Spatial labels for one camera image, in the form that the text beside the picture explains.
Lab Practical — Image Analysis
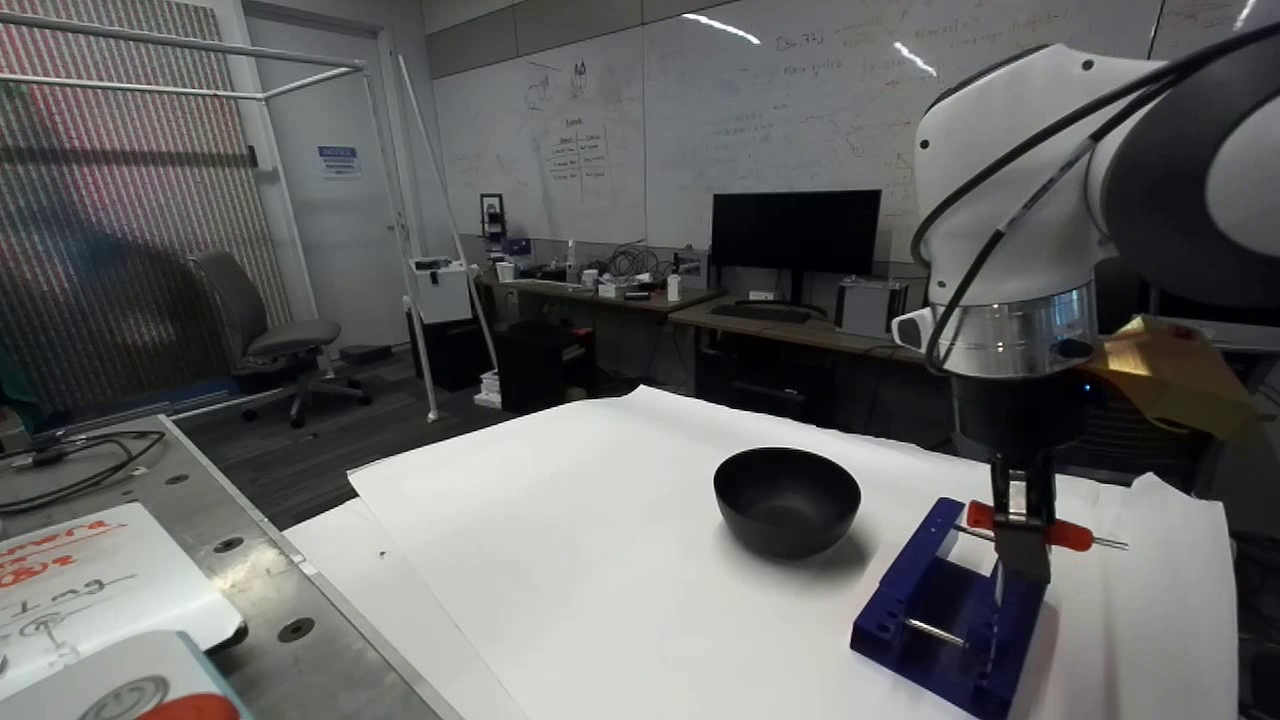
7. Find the blue plastic rack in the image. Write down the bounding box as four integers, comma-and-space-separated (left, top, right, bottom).
847, 494, 1057, 720

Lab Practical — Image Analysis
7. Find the red handled tool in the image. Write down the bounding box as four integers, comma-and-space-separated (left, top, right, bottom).
964, 498, 1130, 558

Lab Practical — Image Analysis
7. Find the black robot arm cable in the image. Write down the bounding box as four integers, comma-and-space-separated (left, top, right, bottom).
907, 15, 1280, 378

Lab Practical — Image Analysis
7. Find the long wooden desk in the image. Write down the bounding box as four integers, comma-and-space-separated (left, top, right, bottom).
473, 269, 936, 372

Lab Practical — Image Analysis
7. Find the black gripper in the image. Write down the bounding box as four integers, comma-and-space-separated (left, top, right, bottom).
948, 372, 1087, 594

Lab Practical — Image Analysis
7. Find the paper with red writing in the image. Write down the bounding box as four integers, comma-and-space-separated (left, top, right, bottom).
0, 499, 249, 705

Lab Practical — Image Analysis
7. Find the black computer monitor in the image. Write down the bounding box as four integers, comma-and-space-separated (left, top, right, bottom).
703, 186, 883, 313

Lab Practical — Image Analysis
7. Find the white flip chart stand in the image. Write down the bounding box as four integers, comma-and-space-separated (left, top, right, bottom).
395, 52, 508, 426

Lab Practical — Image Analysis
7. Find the black table cable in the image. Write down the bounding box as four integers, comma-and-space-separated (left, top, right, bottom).
0, 426, 171, 524

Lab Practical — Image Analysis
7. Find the white paper sheet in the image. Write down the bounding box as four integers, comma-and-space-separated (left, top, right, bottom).
281, 381, 1245, 720

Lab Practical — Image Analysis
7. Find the silver computer box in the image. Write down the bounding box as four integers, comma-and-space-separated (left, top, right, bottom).
835, 271, 916, 341

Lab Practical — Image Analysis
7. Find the grey office chair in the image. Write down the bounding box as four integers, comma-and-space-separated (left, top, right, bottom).
187, 248, 379, 432

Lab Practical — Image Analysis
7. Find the black bowl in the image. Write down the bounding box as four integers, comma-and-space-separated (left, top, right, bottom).
707, 445, 863, 566

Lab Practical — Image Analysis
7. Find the white printed booklet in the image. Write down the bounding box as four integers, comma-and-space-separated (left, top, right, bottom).
0, 627, 260, 720

